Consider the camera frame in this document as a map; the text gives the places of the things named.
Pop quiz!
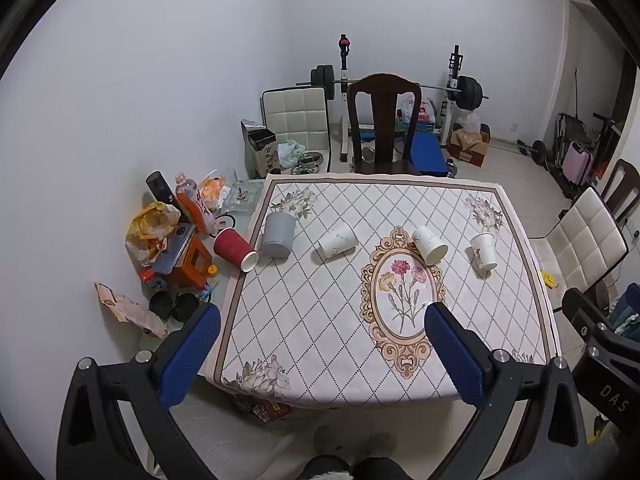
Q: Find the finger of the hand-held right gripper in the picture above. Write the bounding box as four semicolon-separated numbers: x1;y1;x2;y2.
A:
561;287;613;333

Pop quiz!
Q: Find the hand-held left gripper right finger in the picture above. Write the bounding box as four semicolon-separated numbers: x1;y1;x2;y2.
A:
424;302;589;480

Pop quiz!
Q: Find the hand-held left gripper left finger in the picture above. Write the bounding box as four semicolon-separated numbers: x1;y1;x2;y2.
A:
56;302;222;480

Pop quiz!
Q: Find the white cup with dark print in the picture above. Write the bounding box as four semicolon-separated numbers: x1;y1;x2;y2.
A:
469;232;499;274

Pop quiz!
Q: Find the red ribbed paper cup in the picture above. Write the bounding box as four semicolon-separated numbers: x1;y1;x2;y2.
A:
213;228;259;273

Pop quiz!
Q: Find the white paper cup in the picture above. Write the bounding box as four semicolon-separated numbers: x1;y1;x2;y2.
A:
411;225;449;266
311;221;359;266

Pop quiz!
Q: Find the grey cup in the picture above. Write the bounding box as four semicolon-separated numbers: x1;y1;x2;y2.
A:
261;211;297;259

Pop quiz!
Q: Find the dark teal cloth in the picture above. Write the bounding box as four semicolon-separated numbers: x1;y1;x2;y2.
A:
607;281;640;335

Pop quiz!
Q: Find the black bowl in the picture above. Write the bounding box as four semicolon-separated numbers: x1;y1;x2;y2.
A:
149;291;173;318
171;292;201;322

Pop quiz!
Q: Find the white padded chair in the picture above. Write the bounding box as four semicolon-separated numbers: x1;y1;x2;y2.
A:
260;86;333;173
529;186;630;295

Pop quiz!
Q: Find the printed paper leaflet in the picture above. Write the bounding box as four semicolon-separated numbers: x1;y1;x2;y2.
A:
93;281;171;338

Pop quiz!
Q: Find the dark printed packet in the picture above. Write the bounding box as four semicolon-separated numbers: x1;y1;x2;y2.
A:
231;392;293;423

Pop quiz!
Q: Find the orange box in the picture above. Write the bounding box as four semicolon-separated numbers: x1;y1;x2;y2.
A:
141;232;213;291

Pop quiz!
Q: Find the person's right grey slipper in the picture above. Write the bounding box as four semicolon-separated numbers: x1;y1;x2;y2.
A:
366;432;398;460

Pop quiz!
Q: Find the dark wooden chair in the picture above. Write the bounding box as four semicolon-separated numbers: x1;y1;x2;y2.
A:
346;73;423;176
597;158;640;223

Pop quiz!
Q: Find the person's right leg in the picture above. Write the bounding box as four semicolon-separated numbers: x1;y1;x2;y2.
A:
351;455;412;480

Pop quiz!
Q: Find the person's leg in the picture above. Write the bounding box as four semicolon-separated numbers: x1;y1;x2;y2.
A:
351;455;412;480
299;454;353;480

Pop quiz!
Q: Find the yellow plastic bag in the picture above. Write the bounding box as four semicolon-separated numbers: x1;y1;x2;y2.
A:
125;202;182;267

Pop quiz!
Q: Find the floral printed tablecloth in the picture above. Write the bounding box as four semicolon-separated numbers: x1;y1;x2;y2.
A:
197;172;562;408

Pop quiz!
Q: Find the orange-label drink bottle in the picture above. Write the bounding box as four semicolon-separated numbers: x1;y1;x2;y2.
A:
176;187;221;236

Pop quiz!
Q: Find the pink suitcase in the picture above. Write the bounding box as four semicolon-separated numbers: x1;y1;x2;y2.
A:
562;141;593;186

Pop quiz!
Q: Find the orange snack bag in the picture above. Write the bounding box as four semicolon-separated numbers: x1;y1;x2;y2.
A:
198;170;233;212

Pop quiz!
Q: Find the black dumbbell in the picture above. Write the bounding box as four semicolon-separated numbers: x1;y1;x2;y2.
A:
516;139;548;166

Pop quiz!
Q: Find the clear glass tray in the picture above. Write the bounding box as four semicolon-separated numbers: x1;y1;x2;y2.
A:
220;179;264;216

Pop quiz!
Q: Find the plastic drink bottle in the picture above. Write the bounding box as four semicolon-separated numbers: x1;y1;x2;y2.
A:
174;172;200;201

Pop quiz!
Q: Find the person's left leg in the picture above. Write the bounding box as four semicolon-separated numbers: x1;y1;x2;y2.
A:
299;454;353;480

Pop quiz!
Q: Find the black cylindrical flask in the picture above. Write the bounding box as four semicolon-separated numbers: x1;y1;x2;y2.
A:
145;170;193;225

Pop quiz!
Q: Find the black folding cart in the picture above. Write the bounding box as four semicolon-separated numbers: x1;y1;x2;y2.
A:
552;111;593;173

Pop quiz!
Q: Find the brown cardboard box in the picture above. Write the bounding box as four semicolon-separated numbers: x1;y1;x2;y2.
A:
446;127;492;168

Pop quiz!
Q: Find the blue weight bench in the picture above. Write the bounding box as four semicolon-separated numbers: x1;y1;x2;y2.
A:
410;132;449;177

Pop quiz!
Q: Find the white printed carton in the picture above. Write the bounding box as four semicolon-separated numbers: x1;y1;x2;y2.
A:
241;120;281;180

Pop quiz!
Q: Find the pale green plastic bag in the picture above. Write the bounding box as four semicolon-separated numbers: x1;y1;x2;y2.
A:
276;139;306;168

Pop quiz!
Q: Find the stack of metal bowls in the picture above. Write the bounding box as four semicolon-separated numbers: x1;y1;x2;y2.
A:
294;151;328;175

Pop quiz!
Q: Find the barbell with black plates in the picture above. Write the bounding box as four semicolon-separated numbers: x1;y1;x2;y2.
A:
296;63;490;111

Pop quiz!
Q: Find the red and white plastic bag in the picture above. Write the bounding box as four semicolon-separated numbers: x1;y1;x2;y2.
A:
396;92;438;126

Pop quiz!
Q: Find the white squat rack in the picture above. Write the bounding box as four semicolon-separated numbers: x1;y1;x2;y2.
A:
334;34;465;163

